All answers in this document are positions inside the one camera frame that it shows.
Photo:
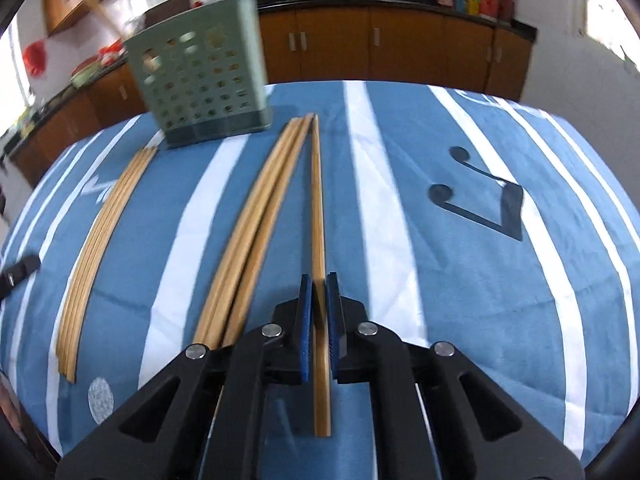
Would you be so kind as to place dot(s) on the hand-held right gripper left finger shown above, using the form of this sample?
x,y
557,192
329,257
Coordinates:
x,y
306,330

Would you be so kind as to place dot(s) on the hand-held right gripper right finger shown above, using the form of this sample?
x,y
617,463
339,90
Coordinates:
x,y
334,330

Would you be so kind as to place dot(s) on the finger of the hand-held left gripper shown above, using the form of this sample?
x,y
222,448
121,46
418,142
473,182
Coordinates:
x,y
20,269

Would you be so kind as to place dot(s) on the green plastic utensil basket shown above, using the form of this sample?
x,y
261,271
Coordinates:
x,y
210,132

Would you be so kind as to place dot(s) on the blue white striped tablecloth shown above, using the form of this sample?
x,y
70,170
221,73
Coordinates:
x,y
425,285

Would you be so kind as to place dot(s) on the small sliding window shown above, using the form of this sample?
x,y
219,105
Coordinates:
x,y
12,70

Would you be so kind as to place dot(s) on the green basin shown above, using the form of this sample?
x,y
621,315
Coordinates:
x,y
82,76

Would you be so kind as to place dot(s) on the hanging red plastic bag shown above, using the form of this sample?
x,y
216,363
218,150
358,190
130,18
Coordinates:
x,y
34,57

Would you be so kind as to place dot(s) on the small red plastic bag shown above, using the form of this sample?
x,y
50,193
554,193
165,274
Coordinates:
x,y
107,52

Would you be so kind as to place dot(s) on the wooden base cabinets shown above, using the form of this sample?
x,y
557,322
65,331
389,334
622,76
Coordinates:
x,y
400,45

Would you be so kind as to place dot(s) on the black kitchen countertop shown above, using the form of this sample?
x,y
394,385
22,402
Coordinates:
x,y
380,0

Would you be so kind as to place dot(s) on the blue box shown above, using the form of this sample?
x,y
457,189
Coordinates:
x,y
460,4

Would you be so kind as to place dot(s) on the yellow green box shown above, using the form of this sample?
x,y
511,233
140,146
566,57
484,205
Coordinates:
x,y
475,6

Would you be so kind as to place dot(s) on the dark red thermos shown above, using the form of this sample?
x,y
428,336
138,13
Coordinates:
x,y
507,2

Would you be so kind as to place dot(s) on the large bright window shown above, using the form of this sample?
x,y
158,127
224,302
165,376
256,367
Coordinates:
x,y
607,10

